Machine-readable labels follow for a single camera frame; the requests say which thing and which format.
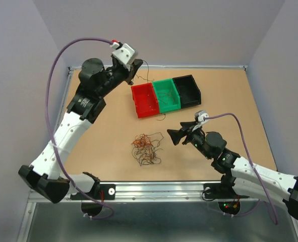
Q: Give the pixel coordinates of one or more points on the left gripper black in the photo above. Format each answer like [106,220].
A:
[134,68]

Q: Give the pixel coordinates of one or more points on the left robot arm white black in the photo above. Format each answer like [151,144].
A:
[44,175]

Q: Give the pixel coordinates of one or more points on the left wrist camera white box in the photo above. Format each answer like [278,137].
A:
[124,53]

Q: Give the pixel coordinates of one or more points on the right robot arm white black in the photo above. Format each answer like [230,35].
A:
[239,175]

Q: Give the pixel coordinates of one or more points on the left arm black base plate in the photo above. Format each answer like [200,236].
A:
[102,192]

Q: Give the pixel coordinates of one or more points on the green plastic bin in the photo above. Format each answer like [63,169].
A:
[167,95]

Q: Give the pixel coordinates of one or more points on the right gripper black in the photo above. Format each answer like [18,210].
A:
[176,135]

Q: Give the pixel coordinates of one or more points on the black plastic bin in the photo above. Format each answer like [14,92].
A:
[188,91]

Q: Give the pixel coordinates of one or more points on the red plastic bin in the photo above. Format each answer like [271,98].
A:
[144,97]

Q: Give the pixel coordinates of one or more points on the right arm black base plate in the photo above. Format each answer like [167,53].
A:
[218,191]

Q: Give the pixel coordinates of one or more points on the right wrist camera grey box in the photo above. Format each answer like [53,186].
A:
[201,117]

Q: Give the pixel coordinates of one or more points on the aluminium mounting rail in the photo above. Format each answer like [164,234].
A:
[177,191]

